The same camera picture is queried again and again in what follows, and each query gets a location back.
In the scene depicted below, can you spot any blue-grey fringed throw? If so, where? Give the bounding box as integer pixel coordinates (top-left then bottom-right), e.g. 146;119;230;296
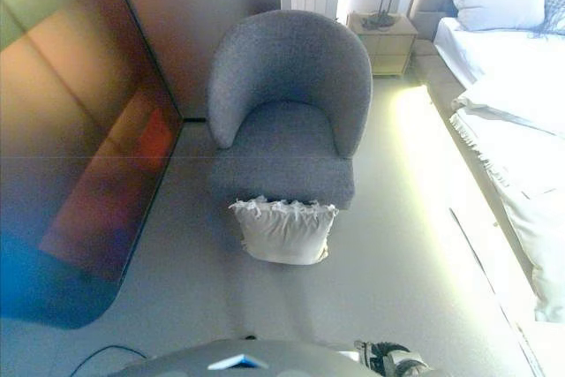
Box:
527;0;565;41

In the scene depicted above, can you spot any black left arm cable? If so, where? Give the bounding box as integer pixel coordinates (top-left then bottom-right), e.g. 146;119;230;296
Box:
69;344;147;377

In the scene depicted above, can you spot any grey fabric tub armchair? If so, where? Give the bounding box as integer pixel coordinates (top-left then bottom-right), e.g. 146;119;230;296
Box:
207;9;374;211

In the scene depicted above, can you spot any silver robot torso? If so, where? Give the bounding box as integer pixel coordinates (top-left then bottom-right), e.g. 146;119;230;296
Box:
105;337;367;377

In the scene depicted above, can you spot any bed with upholstered headboard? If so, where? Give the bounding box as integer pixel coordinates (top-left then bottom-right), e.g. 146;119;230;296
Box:
408;0;565;323

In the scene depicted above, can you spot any dark glossy cabinet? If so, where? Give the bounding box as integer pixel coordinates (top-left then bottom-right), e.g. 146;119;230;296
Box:
0;0;185;330

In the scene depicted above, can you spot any white bed pillow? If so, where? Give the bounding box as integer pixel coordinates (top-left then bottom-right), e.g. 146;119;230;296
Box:
447;0;551;34

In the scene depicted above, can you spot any white tasselled cushion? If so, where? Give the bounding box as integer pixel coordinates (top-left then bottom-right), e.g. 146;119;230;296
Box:
228;197;340;267

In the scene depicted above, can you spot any beige bedside table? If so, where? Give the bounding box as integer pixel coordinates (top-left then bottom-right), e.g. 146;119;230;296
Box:
346;11;418;79

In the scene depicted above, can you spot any white fringed duvet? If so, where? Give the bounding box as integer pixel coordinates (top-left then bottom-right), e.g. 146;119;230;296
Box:
448;70;565;323

